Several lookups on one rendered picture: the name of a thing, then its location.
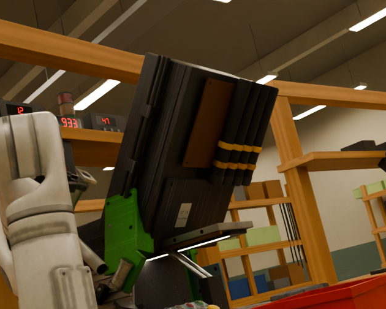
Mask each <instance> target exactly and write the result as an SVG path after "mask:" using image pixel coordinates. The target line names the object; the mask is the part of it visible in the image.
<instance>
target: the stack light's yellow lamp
mask: <svg viewBox="0 0 386 309"><path fill-rule="evenodd" d="M59 110H60V114H61V116H76V114H75V109H74V105H73V104H70V103H68V104H63V105H60V107H59Z"/></svg>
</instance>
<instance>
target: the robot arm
mask: <svg viewBox="0 0 386 309"><path fill-rule="evenodd" d="M60 128H61V127H60V125H59V123H58V121H57V119H56V117H55V116H54V114H52V113H51V112H35V113H25V114H20V115H11V116H3V117H0V270H1V274H2V275H3V277H4V279H5V282H6V283H7V285H8V287H9V289H10V290H11V291H12V293H13V294H14V295H16V296H17V297H18V299H19V304H20V309H98V307H97V302H96V295H95V292H94V286H93V279H92V276H91V270H90V268H89V267H88V266H84V265H83V258H82V255H81V248H80V242H79V238H78V232H77V225H76V222H75V215H74V209H73V206H72V200H71V196H70V193H74V192H75V190H76V189H77V190H79V191H83V192H86V191H87V189H88V188H89V184H87V183H84V182H82V181H78V180H77V178H78V177H79V176H78V175H74V174H72V173H70V172H69V171H67V170H66V164H65V159H64V148H63V143H62V134H61V130H60ZM6 238H7V239H8V240H9V241H10V247H11V251H10V250H9V247H8V244H7V239H6Z"/></svg>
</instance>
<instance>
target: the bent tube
mask: <svg viewBox="0 0 386 309"><path fill-rule="evenodd" d="M75 171H76V173H78V176H79V177H78V178H77V180H78V181H82V182H84V183H87V184H88V183H89V182H90V183H94V184H96V183H97V181H95V179H94V178H93V177H92V176H91V175H90V174H89V173H88V172H86V171H84V170H80V169H78V168H75ZM82 194H83V191H79V190H77V189H76V190H75V192H74V193H70V196H71V200H72V206H73V209H74V210H75V206H76V204H77V202H78V200H79V198H80V197H81V195H82ZM79 242H80V248H81V255H82V258H83V260H84V261H85V262H86V263H87V264H88V265H89V266H90V267H91V268H92V269H93V270H94V271H95V272H96V273H97V274H98V275H103V274H104V273H105V272H106V271H107V269H108V266H107V264H106V263H105V262H104V261H103V260H102V259H101V258H100V257H99V256H98V255H97V254H96V253H95V252H94V251H93V250H92V249H91V248H90V247H89V246H88V245H87V244H86V243H84V242H83V241H82V240H81V239H80V238H79Z"/></svg>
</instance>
